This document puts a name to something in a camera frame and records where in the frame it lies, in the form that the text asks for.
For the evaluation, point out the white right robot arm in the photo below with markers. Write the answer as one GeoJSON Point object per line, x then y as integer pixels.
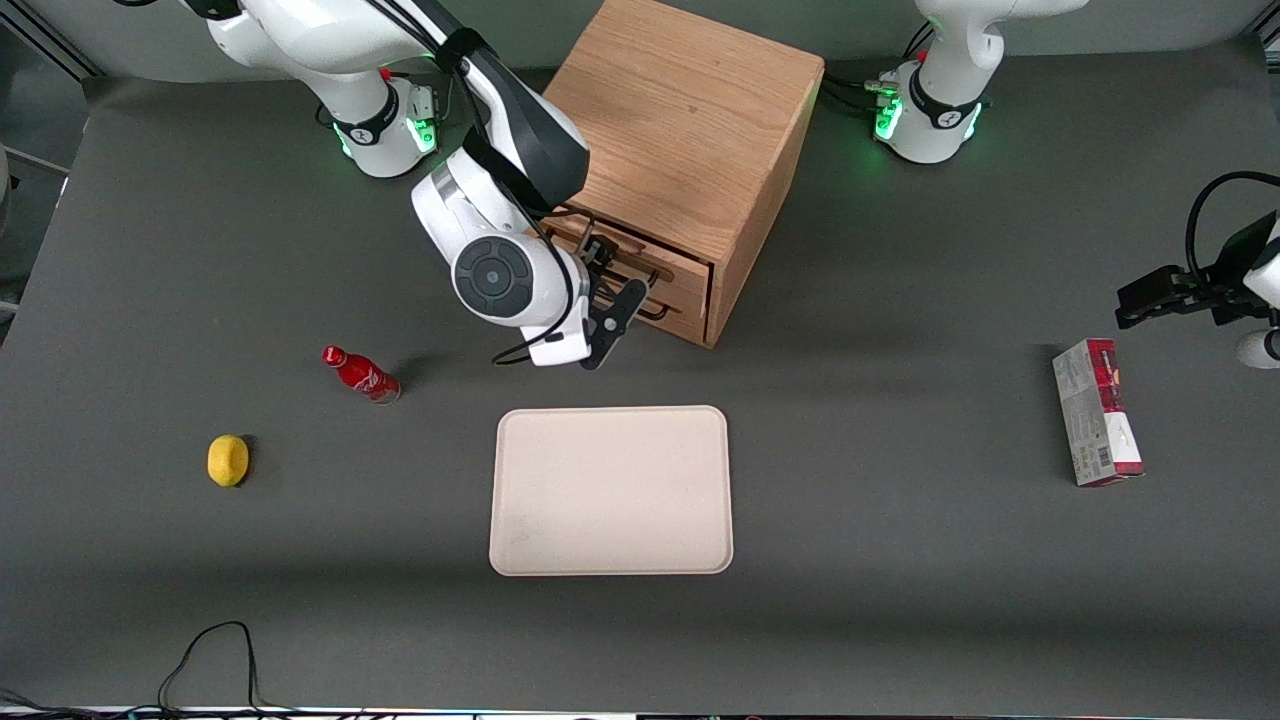
{"type": "Point", "coordinates": [500, 275]}

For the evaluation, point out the yellow lemon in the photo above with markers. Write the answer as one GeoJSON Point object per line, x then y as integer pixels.
{"type": "Point", "coordinates": [228, 460]}

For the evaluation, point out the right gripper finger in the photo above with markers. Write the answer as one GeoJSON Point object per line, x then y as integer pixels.
{"type": "Point", "coordinates": [597, 252]}
{"type": "Point", "coordinates": [613, 282]}

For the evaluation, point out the beige rectangular tray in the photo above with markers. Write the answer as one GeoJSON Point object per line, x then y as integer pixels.
{"type": "Point", "coordinates": [610, 490]}

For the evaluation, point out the short wooden drawer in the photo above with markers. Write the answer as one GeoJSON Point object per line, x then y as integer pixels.
{"type": "Point", "coordinates": [695, 325]}

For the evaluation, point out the wooden drawer cabinet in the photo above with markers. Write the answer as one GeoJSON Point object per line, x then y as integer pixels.
{"type": "Point", "coordinates": [690, 110]}

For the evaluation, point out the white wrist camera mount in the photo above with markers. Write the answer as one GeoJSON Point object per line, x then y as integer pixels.
{"type": "Point", "coordinates": [1258, 350]}
{"type": "Point", "coordinates": [555, 348]}

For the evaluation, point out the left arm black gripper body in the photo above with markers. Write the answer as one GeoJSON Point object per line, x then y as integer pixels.
{"type": "Point", "coordinates": [1226, 277]}

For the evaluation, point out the red and white carton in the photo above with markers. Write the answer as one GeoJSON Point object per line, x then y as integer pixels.
{"type": "Point", "coordinates": [1095, 420]}

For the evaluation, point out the dark metal frame bar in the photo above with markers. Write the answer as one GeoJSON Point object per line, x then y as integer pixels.
{"type": "Point", "coordinates": [50, 50]}

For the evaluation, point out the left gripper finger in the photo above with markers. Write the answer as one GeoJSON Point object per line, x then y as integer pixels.
{"type": "Point", "coordinates": [1150, 285]}
{"type": "Point", "coordinates": [1160, 312]}

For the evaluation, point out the tall wooden drawer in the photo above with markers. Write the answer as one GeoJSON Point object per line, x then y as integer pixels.
{"type": "Point", "coordinates": [695, 285]}

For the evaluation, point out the red cola bottle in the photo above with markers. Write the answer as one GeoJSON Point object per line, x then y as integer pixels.
{"type": "Point", "coordinates": [365, 378]}

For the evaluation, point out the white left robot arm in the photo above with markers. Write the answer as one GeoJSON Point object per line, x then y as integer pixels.
{"type": "Point", "coordinates": [940, 120]}

